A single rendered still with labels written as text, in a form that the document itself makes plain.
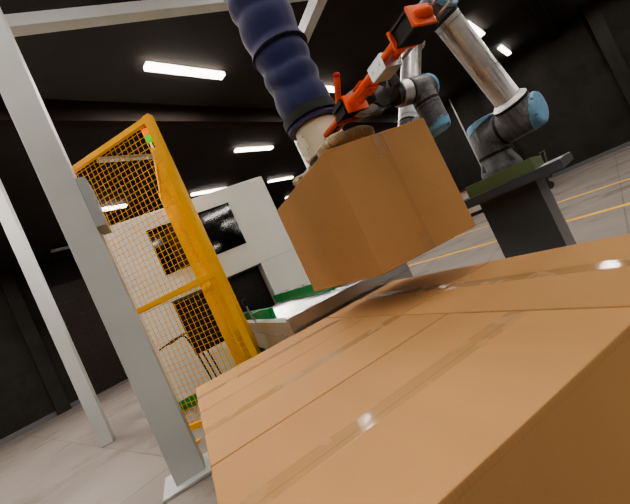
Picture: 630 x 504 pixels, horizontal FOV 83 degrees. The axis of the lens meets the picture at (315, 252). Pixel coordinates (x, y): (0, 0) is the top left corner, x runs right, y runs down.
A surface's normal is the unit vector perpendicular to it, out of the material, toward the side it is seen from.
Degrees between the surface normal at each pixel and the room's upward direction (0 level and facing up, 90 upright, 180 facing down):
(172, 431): 90
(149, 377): 90
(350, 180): 90
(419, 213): 90
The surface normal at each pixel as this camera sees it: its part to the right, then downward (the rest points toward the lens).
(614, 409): 0.34, -0.18
